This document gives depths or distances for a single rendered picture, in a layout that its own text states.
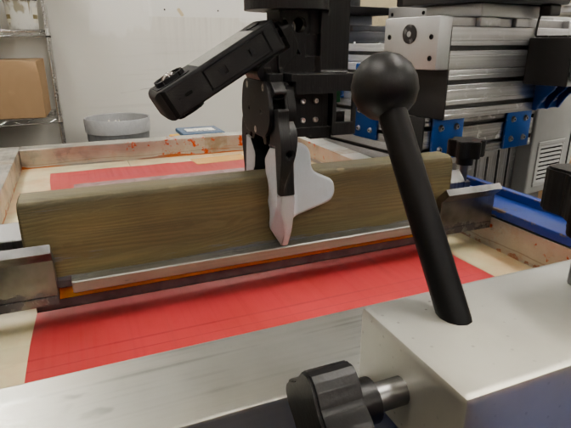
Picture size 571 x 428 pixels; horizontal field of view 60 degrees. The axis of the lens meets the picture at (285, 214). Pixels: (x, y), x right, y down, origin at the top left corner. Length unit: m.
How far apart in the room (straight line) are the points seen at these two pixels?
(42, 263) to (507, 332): 0.33
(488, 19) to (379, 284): 0.68
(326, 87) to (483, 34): 0.64
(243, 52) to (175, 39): 3.76
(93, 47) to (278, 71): 3.69
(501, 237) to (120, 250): 0.39
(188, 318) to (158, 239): 0.07
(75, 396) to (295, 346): 0.09
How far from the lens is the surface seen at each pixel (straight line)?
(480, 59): 1.03
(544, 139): 1.55
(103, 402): 0.21
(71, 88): 4.10
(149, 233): 0.43
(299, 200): 0.43
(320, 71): 0.44
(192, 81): 0.40
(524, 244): 0.56
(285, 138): 0.40
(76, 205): 0.41
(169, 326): 0.42
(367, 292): 0.46
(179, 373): 0.22
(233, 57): 0.41
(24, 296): 0.43
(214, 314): 0.43
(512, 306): 0.21
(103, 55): 4.09
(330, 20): 0.44
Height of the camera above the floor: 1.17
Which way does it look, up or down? 19 degrees down
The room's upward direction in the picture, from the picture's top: straight up
